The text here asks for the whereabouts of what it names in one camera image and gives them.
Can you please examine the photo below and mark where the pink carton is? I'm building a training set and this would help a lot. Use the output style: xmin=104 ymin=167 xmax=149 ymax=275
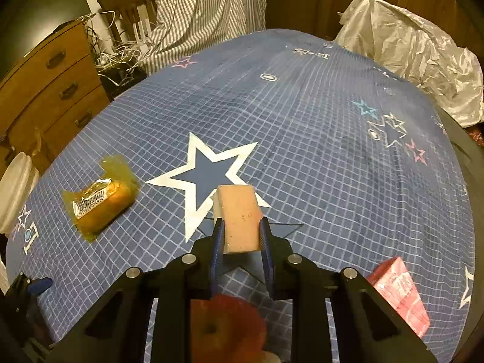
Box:
xmin=366 ymin=256 xmax=432 ymax=339

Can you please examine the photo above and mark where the wooden dresser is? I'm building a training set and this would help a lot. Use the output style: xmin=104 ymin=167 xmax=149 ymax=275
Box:
xmin=0 ymin=19 xmax=110 ymax=171

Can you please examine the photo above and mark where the yellow snack packet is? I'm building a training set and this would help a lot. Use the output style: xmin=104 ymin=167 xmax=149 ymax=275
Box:
xmin=62 ymin=154 xmax=140 ymax=244

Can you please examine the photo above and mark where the black flat screen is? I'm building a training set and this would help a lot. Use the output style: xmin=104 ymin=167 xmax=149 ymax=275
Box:
xmin=23 ymin=0 xmax=91 ymax=36

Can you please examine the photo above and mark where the striped grey white cloth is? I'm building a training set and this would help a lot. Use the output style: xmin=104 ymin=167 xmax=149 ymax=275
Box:
xmin=125 ymin=0 xmax=267 ymax=76

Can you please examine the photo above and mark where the white plastic sheet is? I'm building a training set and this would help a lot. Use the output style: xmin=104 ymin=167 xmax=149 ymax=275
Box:
xmin=335 ymin=0 xmax=484 ymax=128

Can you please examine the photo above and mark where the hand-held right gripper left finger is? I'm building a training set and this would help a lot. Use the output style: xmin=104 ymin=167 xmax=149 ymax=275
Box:
xmin=45 ymin=217 xmax=227 ymax=363

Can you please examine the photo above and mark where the wooden chair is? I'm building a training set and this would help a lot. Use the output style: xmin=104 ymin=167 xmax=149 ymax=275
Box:
xmin=97 ymin=0 xmax=157 ymax=46

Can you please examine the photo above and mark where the brown wooden door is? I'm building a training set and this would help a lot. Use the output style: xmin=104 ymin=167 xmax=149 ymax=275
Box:
xmin=265 ymin=0 xmax=329 ymax=38

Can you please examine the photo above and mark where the tangle of white cables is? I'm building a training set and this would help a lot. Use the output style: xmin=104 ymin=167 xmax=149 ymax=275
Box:
xmin=81 ymin=11 xmax=152 ymax=87

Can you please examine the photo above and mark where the blue checked star blanket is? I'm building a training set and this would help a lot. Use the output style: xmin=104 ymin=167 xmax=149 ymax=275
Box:
xmin=5 ymin=28 xmax=475 ymax=363

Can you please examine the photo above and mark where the red apple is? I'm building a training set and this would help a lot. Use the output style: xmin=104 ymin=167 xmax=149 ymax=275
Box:
xmin=190 ymin=294 xmax=267 ymax=363

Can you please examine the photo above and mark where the white plastic bucket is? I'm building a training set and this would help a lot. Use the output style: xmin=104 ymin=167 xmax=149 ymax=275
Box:
xmin=0 ymin=151 xmax=38 ymax=233

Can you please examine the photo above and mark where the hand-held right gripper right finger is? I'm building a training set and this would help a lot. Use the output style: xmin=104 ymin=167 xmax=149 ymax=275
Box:
xmin=258 ymin=217 xmax=439 ymax=363

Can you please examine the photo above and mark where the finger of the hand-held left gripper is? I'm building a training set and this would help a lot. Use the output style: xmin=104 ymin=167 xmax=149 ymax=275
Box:
xmin=26 ymin=277 xmax=54 ymax=295

